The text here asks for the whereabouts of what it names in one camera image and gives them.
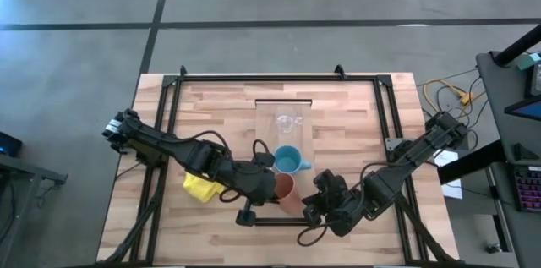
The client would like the grey desk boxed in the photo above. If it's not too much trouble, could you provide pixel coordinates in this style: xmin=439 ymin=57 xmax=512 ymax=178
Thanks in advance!
xmin=475 ymin=50 xmax=541 ymax=268

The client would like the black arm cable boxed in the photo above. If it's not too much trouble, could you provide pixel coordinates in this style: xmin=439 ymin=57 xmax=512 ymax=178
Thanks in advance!
xmin=185 ymin=129 xmax=274 ymax=204
xmin=296 ymin=161 xmax=384 ymax=248

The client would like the blue ceramic mug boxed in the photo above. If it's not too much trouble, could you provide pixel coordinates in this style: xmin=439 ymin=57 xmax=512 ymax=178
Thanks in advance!
xmin=273 ymin=145 xmax=313 ymax=176

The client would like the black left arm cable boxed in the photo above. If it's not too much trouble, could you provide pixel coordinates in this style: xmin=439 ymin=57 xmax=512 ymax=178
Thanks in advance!
xmin=185 ymin=129 xmax=274 ymax=204

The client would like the white paper sheet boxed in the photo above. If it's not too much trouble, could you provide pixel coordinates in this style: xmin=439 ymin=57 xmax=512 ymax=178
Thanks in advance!
xmin=434 ymin=150 xmax=464 ymax=200

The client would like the black triangular bracket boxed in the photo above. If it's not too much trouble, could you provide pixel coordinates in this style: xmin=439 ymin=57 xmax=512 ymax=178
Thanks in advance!
xmin=512 ymin=142 xmax=540 ymax=161

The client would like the clear glass mug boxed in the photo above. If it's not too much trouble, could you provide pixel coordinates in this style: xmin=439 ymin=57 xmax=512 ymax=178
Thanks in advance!
xmin=275 ymin=110 xmax=305 ymax=135

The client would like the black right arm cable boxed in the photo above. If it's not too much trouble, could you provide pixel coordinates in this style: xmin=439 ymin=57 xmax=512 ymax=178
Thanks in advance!
xmin=296 ymin=161 xmax=384 ymax=248

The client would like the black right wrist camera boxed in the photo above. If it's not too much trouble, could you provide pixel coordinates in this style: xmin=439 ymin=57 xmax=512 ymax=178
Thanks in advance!
xmin=313 ymin=168 xmax=348 ymax=196

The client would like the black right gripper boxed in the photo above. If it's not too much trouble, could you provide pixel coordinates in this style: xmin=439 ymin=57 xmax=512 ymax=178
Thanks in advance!
xmin=301 ymin=183 xmax=384 ymax=238

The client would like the teal box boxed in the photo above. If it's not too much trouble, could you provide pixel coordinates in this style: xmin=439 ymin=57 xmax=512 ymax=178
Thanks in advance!
xmin=516 ymin=52 xmax=541 ymax=71

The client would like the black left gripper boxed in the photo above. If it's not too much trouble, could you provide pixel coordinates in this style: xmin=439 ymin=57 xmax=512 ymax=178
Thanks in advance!
xmin=219 ymin=152 xmax=284 ymax=206

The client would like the yellow cloth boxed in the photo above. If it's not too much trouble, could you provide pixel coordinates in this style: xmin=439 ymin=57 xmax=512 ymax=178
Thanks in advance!
xmin=182 ymin=172 xmax=226 ymax=205

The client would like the wooden board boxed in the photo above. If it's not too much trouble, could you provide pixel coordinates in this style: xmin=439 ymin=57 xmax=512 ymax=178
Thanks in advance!
xmin=252 ymin=98 xmax=317 ymax=227

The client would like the orange plastic cup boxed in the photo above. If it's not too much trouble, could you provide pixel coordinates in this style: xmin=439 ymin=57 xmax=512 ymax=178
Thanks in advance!
xmin=273 ymin=172 xmax=306 ymax=217

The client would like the black beam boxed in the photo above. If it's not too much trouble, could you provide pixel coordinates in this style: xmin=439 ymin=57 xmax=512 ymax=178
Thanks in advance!
xmin=436 ymin=139 xmax=507 ymax=186

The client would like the black aluminium table frame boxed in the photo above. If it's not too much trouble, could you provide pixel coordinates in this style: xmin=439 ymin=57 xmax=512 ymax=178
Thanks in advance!
xmin=97 ymin=64 xmax=456 ymax=268

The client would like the black pole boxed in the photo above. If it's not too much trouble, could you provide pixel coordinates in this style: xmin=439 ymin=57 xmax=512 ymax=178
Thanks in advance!
xmin=493 ymin=24 xmax=541 ymax=68

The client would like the dark screen with blue display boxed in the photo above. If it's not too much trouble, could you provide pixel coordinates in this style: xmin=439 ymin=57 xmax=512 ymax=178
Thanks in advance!
xmin=504 ymin=95 xmax=541 ymax=123

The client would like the yellow cable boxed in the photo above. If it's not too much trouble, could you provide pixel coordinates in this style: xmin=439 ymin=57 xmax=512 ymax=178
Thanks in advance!
xmin=423 ymin=78 xmax=475 ymax=113

